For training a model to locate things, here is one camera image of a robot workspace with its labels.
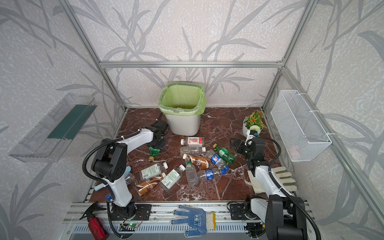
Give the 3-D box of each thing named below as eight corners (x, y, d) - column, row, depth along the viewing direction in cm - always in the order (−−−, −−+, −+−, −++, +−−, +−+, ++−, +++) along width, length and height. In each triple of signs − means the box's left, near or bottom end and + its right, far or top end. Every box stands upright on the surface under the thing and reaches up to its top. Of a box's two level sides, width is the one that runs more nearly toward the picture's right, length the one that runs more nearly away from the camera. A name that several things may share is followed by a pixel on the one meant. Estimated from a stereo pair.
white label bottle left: (141, 181, 84) (140, 179, 82) (139, 172, 87) (138, 171, 85) (169, 169, 88) (168, 167, 86) (166, 161, 92) (165, 159, 90)
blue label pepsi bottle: (220, 171, 88) (220, 168, 85) (204, 156, 95) (204, 153, 91) (225, 165, 91) (226, 162, 87) (210, 151, 97) (210, 148, 94)
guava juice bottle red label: (181, 146, 100) (180, 142, 96) (181, 141, 103) (181, 137, 99) (204, 146, 100) (204, 142, 96) (204, 141, 103) (204, 137, 99)
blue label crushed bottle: (199, 184, 84) (199, 181, 80) (196, 174, 88) (196, 171, 84) (229, 176, 87) (231, 172, 83) (226, 167, 91) (227, 163, 87)
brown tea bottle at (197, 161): (182, 164, 91) (181, 160, 86) (184, 157, 94) (183, 153, 89) (209, 170, 89) (209, 166, 84) (210, 163, 91) (211, 159, 87)
